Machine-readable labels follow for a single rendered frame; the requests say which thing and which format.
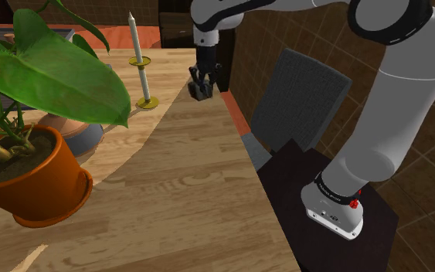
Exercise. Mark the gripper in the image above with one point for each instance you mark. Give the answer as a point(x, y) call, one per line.
point(206, 57)

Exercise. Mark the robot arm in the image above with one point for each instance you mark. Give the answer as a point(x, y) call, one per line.
point(398, 113)

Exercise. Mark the white candle on gold holder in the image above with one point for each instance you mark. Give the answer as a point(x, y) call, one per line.
point(143, 75)

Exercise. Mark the grey upholstered chair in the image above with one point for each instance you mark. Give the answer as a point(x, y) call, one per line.
point(300, 101)

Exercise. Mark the brown and grey vase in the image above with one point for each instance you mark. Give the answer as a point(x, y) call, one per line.
point(83, 135)

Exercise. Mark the green plant in orange pot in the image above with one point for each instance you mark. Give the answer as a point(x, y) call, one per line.
point(47, 180)

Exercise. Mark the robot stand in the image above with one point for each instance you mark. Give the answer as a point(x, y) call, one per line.
point(326, 248)

